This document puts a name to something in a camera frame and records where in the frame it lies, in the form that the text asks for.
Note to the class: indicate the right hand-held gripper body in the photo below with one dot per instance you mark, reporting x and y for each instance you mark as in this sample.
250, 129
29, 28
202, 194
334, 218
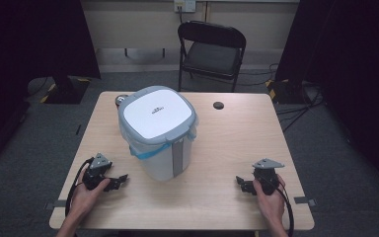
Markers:
266, 174

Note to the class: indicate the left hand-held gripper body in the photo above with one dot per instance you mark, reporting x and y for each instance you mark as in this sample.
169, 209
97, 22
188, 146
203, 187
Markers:
99, 163

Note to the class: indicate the white grey lidded trash can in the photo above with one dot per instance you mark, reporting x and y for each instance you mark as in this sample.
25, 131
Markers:
158, 112

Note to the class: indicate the person's right hand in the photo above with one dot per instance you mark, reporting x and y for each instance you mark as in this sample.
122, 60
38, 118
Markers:
273, 205

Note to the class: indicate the person's left hand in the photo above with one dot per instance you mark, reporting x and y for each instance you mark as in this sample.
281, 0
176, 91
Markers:
84, 199

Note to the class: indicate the translucent blue-edged trash bag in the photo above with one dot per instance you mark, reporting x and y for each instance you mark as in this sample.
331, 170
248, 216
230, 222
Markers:
137, 146

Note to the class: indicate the small dark stick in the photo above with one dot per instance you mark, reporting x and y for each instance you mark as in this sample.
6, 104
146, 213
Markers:
78, 129

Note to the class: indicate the small round metal object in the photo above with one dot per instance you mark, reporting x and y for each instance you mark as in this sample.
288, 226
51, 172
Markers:
121, 98

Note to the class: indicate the black stand base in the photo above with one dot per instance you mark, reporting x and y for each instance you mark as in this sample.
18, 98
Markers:
286, 93
66, 92

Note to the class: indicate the black table grommet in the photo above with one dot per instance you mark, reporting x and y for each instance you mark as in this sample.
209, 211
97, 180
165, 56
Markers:
218, 105

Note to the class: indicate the black folding chair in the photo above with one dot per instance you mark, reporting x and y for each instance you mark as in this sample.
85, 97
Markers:
210, 57

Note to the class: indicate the black curtain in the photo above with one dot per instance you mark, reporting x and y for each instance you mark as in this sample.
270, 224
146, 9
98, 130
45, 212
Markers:
352, 59
19, 49

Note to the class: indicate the beige low cabinet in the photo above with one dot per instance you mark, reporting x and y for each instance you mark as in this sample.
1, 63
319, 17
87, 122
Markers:
138, 26

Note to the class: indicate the grey table bracket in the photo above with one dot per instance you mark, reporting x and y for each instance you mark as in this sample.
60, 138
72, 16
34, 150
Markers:
304, 200
56, 204

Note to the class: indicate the white wall outlet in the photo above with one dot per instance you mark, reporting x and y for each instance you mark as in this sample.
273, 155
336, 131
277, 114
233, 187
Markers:
185, 5

